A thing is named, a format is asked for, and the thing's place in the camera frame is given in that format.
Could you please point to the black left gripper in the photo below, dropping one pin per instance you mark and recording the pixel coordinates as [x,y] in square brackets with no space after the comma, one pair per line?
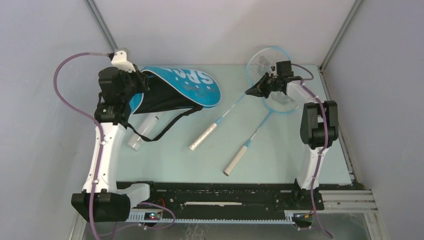
[143,79]

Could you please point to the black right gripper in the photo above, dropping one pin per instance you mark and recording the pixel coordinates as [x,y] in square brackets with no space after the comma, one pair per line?
[259,89]

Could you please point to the blue racket bag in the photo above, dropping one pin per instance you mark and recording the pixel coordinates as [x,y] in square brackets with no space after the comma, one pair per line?
[175,88]

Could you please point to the white shuttlecock tube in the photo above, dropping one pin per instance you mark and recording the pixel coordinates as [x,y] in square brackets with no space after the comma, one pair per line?
[145,128]

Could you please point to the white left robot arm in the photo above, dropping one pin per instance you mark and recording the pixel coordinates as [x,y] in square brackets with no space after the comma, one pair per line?
[100,199]

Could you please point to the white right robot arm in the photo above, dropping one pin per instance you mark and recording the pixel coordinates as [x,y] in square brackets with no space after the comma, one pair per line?
[318,129]

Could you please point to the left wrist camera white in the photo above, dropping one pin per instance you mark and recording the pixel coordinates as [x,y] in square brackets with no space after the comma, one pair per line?
[120,60]

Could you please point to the aluminium frame post left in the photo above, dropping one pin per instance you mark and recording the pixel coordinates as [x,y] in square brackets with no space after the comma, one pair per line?
[101,24]

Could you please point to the aluminium frame post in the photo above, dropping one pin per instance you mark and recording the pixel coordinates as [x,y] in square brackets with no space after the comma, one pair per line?
[355,8]
[101,24]

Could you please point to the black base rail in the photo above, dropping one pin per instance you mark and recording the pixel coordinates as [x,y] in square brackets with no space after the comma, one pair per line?
[233,201]

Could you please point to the aluminium frame post right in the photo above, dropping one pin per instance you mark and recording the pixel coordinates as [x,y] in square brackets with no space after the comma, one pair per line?
[355,8]

